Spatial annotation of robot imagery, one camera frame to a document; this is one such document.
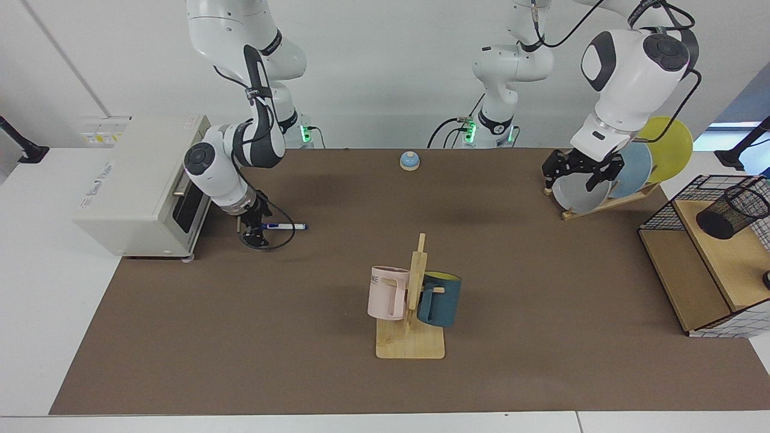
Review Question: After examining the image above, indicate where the black mesh pen holder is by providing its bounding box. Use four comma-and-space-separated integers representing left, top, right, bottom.
696, 185, 770, 241

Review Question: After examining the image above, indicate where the brown table cloth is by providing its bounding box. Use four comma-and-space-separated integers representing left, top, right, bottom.
49, 149, 770, 416

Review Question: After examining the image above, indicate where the grey plate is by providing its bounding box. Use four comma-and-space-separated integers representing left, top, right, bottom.
552, 171, 612, 213

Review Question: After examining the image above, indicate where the yellow plate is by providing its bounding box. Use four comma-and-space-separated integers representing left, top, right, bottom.
632, 116, 694, 184

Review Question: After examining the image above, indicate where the dark teal cup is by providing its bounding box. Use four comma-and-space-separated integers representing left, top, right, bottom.
417, 272, 463, 328

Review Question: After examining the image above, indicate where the pale toaster oven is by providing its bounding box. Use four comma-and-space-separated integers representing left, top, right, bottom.
73, 114, 212, 260

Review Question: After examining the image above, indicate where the black clamp stand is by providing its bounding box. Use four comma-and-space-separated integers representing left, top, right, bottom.
0, 115, 50, 164
715, 116, 770, 172

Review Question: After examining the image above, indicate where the pink cup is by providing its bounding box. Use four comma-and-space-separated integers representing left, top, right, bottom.
368, 266, 411, 321

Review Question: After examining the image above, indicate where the wooden cup stand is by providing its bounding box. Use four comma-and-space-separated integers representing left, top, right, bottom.
376, 233, 446, 360

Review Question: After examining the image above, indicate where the white wall socket box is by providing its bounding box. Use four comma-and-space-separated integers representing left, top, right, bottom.
80, 115, 132, 146

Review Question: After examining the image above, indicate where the wire basket with wooden floor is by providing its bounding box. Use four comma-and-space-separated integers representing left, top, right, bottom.
638, 174, 770, 339

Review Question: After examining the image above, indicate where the light blue plate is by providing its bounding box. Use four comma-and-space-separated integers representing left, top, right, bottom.
606, 141, 653, 199

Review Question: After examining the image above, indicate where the wooden plate rack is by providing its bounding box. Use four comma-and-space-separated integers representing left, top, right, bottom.
543, 180, 662, 221

